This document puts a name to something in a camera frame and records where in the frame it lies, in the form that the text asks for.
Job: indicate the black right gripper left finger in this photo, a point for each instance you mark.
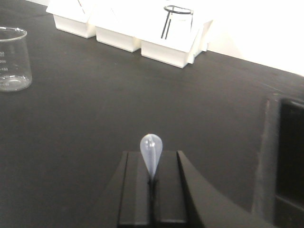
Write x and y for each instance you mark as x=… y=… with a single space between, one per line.
x=135 y=203

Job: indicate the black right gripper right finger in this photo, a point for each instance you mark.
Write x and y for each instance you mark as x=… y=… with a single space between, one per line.
x=169 y=208

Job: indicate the clear plastic pipette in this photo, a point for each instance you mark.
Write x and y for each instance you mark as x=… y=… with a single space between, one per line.
x=151 y=147

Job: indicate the white right storage bin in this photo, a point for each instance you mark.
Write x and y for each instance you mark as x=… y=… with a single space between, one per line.
x=181 y=47

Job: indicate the white storage bin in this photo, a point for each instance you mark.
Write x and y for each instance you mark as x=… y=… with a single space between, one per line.
x=73 y=16
x=117 y=23
x=181 y=47

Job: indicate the clear glass beaker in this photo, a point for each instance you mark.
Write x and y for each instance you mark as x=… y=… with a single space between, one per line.
x=15 y=70

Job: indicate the white middle storage bin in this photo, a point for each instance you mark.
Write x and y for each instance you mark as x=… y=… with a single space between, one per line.
x=117 y=23

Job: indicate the white left storage bin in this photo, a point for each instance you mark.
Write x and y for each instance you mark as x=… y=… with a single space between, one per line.
x=73 y=16

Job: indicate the black wire tripod stand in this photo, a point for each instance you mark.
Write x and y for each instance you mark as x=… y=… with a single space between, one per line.
x=183 y=17

